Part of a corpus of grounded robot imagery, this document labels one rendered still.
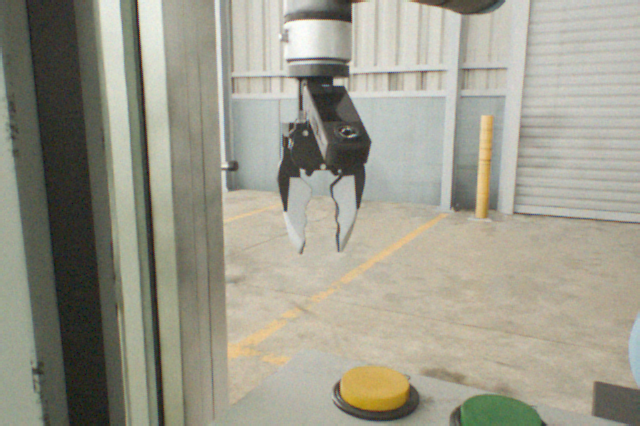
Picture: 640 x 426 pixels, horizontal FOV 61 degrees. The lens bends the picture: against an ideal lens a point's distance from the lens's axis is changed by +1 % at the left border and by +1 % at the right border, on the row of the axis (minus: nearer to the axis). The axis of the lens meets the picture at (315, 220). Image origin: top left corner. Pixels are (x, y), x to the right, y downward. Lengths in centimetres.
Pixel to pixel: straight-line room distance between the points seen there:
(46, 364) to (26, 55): 11
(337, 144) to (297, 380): 25
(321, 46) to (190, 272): 34
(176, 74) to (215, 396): 20
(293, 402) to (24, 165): 20
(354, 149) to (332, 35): 14
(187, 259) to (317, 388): 11
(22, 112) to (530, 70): 573
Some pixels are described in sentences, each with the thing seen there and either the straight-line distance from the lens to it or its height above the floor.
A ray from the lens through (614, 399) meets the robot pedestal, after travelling 71.
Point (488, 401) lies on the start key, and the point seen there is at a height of 91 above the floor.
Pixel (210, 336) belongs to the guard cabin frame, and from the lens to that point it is 34.
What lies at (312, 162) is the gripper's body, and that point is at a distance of 60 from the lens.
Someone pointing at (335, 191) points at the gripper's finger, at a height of 97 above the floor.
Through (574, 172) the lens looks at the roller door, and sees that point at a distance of 585.
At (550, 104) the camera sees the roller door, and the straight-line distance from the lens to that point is 583.
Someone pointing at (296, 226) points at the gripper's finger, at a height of 93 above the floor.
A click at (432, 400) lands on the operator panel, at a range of 34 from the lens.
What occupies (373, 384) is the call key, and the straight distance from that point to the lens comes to 33.
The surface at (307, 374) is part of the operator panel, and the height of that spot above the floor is 90.
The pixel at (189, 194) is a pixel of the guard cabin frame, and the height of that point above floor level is 102.
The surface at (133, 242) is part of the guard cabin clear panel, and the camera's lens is 31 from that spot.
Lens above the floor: 106
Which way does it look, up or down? 12 degrees down
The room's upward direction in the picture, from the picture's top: straight up
